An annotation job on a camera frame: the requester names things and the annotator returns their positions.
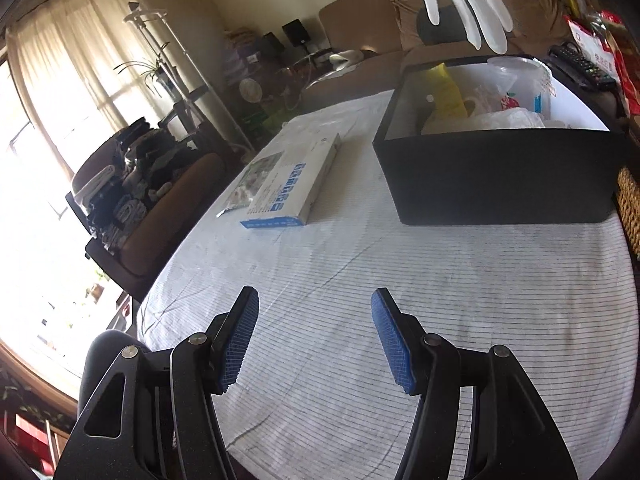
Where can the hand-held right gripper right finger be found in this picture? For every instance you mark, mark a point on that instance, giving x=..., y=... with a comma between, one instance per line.
x=392, y=340

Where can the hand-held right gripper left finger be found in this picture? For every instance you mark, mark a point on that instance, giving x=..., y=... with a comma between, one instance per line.
x=240, y=340

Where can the black remote control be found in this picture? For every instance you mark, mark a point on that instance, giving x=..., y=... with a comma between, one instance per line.
x=580, y=62

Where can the red printed packets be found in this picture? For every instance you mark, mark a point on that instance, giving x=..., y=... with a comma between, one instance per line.
x=615, y=45

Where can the blue and white flat box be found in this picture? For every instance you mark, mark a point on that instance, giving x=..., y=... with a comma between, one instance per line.
x=295, y=180

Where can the yellow packet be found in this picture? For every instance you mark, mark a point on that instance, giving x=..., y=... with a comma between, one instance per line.
x=447, y=92

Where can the wicker basket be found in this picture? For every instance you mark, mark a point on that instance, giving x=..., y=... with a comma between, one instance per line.
x=630, y=210

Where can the pile of dark clothes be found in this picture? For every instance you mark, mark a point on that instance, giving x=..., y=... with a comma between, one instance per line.
x=135, y=185

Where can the dark grey cushion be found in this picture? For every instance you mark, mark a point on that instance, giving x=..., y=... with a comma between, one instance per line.
x=450, y=30

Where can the stack of purple boxes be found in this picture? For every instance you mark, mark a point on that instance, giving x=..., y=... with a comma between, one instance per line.
x=240, y=57

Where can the beige curtain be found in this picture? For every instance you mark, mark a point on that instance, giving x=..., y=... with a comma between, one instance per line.
x=75, y=50

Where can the black storage box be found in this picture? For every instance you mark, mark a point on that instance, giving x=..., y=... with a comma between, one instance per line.
x=500, y=175

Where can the striped white tablecloth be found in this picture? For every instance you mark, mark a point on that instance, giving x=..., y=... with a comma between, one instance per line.
x=350, y=270

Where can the small white fan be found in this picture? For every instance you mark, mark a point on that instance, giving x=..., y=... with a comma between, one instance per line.
x=251, y=91

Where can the green snack packet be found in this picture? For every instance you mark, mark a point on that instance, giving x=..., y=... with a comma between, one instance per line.
x=250, y=180

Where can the brown sofa cushion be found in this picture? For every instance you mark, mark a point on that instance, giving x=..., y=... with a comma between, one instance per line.
x=530, y=5

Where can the black speaker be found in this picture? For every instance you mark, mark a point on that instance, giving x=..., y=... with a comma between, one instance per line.
x=292, y=32

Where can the white coat rack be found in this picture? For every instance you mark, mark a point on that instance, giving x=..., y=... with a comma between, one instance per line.
x=200, y=75

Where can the brown sofa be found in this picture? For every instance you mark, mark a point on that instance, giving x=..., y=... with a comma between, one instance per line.
x=360, y=15

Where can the printed clear plastic cup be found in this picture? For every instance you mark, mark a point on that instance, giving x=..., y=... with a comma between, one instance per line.
x=530, y=90

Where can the brown armchair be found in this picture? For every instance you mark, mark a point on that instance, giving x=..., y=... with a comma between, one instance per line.
x=165, y=220

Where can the white cloth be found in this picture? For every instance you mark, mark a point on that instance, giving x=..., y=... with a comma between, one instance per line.
x=345, y=60

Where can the green potted plant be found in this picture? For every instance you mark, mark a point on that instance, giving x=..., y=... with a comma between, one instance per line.
x=150, y=67

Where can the clear plastic bag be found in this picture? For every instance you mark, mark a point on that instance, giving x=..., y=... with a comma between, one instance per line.
x=500, y=121

